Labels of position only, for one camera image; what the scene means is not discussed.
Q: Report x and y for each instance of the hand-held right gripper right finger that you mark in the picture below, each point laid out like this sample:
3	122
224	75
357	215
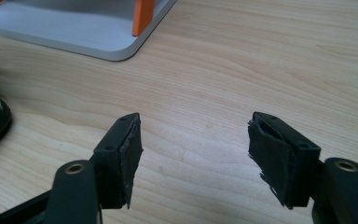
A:
279	158

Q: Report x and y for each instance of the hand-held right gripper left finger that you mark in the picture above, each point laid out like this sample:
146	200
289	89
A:
115	161

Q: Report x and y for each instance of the grey tray base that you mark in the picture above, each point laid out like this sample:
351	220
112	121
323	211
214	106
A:
74	28

